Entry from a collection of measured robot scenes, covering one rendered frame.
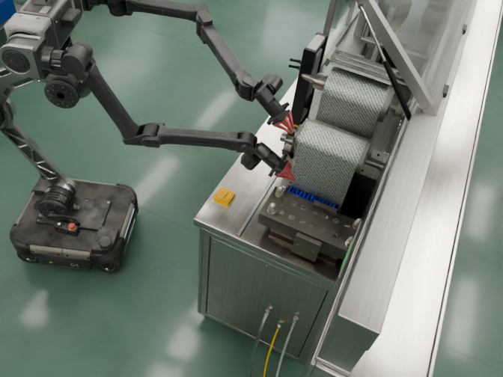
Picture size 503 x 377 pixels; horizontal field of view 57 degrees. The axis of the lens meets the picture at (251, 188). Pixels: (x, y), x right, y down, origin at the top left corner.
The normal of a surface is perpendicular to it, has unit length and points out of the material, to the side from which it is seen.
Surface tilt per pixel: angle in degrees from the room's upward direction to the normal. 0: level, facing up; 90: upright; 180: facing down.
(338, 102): 92
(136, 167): 0
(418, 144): 0
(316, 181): 90
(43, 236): 0
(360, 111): 92
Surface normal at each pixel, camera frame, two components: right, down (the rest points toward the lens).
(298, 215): 0.10, -0.66
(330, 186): -0.43, 0.65
